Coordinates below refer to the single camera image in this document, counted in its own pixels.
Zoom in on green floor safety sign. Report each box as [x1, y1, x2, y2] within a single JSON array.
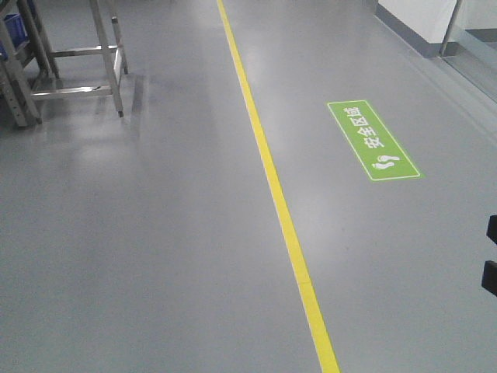
[[327, 100, 422, 182]]

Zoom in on steel rack legs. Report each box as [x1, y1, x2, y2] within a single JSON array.
[[0, 0, 129, 127]]

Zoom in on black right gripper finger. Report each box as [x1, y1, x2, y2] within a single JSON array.
[[481, 260, 497, 296], [486, 214, 497, 244]]

